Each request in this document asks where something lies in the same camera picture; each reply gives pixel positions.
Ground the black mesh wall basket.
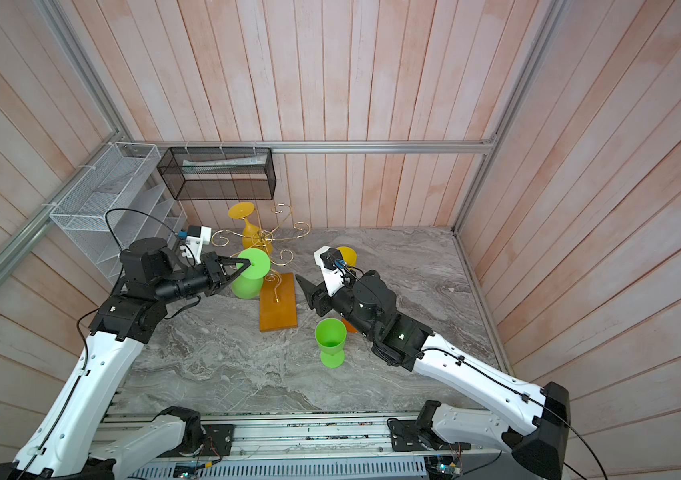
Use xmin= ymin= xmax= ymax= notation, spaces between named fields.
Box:
xmin=158 ymin=146 xmax=276 ymax=201

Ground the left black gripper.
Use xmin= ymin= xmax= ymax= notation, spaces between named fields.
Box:
xmin=154 ymin=252 xmax=252 ymax=304

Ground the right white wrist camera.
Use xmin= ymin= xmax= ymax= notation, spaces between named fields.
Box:
xmin=314 ymin=246 xmax=352 ymax=297

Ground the amber yellow wine glass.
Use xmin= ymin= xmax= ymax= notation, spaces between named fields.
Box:
xmin=228 ymin=202 xmax=272 ymax=254

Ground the orange wine glass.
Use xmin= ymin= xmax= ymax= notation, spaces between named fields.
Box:
xmin=342 ymin=319 xmax=358 ymax=333

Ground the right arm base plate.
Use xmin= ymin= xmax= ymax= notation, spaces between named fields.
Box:
xmin=387 ymin=417 xmax=472 ymax=453

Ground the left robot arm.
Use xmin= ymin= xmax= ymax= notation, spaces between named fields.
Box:
xmin=0 ymin=237 xmax=252 ymax=479

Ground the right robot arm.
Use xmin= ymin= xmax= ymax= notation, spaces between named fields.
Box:
xmin=296 ymin=270 xmax=571 ymax=479

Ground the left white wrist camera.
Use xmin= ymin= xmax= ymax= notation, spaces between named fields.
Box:
xmin=178 ymin=225 xmax=212 ymax=265

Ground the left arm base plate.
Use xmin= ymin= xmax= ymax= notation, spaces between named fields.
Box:
xmin=192 ymin=423 xmax=236 ymax=458

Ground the gold wire wine glass rack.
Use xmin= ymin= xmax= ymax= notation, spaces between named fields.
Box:
xmin=211 ymin=203 xmax=312 ymax=332

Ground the aluminium frame rail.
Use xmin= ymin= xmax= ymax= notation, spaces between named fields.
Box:
xmin=146 ymin=140 xmax=495 ymax=154

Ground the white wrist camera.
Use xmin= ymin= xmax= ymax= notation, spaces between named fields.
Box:
xmin=314 ymin=246 xmax=352 ymax=297
xmin=178 ymin=225 xmax=212 ymax=265

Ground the white mesh wall shelf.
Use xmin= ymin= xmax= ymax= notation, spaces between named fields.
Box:
xmin=52 ymin=142 xmax=188 ymax=283

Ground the green wine glass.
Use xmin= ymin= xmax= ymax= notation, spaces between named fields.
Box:
xmin=230 ymin=248 xmax=272 ymax=300
xmin=314 ymin=318 xmax=347 ymax=369

